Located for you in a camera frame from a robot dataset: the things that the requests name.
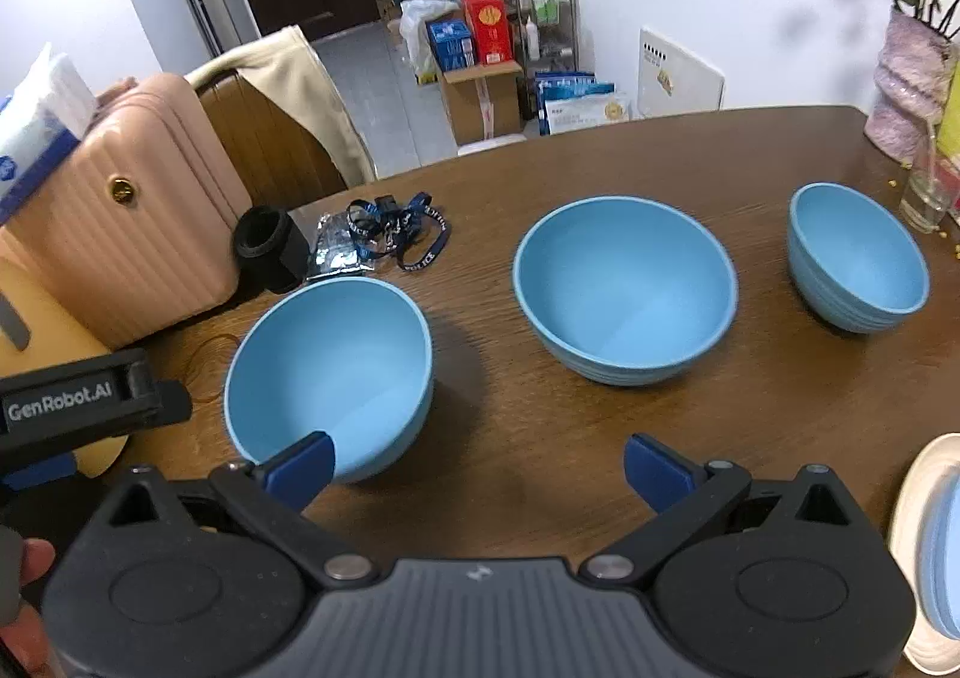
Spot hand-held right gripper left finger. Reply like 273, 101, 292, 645
111, 430, 380, 590

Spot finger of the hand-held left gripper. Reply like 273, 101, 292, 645
127, 359, 194, 433
0, 451, 81, 494

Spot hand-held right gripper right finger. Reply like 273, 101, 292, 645
581, 433, 853, 587

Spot smooth blue bowl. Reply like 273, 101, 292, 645
223, 277, 436, 485

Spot large ribbed blue bowl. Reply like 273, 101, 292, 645
513, 196, 740, 388

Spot cream plate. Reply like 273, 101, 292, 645
887, 432, 960, 675

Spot large blue plate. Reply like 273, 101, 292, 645
916, 466, 960, 641

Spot person's left hand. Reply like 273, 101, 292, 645
0, 526, 58, 678

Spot black cylinder cap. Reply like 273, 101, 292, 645
234, 205, 310, 294

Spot pink suitcase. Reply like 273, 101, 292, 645
0, 74, 252, 349

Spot silver foil packet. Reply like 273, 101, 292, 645
306, 211, 380, 283

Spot brown chair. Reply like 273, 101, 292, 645
196, 69, 350, 210

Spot tissue pack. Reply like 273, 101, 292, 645
0, 44, 98, 225

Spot small ribbed blue bowl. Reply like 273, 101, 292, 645
787, 182, 931, 335

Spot white pack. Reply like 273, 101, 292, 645
544, 91, 631, 135

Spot clear glass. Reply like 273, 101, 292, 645
900, 149, 960, 234

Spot blue pack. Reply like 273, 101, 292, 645
534, 72, 601, 116

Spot white board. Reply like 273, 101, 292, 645
637, 25, 726, 120

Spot cardboard box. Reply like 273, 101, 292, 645
435, 59, 526, 146

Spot metal storage rack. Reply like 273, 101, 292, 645
514, 0, 578, 116

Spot white plastic bag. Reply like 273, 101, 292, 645
400, 0, 462, 83

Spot blue box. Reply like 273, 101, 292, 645
427, 19, 475, 73

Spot pink vase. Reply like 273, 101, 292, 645
864, 7, 960, 163

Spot red box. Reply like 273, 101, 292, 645
461, 0, 515, 65

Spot yellow jug with grey handle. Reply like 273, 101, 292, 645
0, 228, 132, 480

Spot blue lanyard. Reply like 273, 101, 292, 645
345, 192, 452, 272

